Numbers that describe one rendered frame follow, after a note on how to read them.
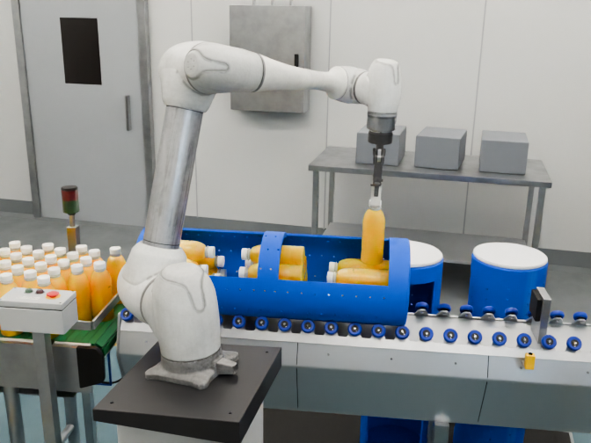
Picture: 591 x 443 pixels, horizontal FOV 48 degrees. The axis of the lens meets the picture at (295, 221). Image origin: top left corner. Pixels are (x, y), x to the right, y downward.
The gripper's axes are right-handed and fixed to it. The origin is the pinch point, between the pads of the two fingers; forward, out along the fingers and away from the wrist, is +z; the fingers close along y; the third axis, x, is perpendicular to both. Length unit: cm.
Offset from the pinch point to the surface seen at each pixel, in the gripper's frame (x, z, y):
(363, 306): 1.3, 31.9, -14.8
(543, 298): -54, 29, -5
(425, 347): -19, 45, -13
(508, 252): -54, 34, 49
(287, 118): 71, 35, 341
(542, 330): -55, 39, -6
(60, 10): 270, -41, 362
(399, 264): -8.7, 18.6, -10.9
